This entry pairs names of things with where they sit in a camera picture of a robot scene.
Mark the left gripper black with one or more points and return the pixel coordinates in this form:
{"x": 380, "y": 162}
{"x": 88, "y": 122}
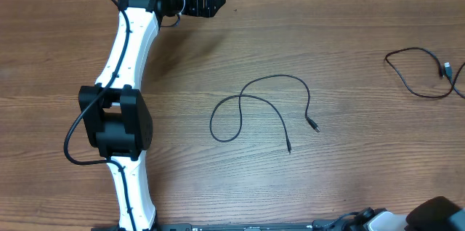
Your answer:
{"x": 209, "y": 8}

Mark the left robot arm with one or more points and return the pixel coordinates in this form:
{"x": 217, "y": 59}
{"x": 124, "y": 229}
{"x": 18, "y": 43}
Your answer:
{"x": 117, "y": 121}

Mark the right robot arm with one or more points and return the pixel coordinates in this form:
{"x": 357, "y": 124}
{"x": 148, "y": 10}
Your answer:
{"x": 436, "y": 214}

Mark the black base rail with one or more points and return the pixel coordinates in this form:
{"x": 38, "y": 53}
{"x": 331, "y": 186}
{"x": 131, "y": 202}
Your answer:
{"x": 329, "y": 225}

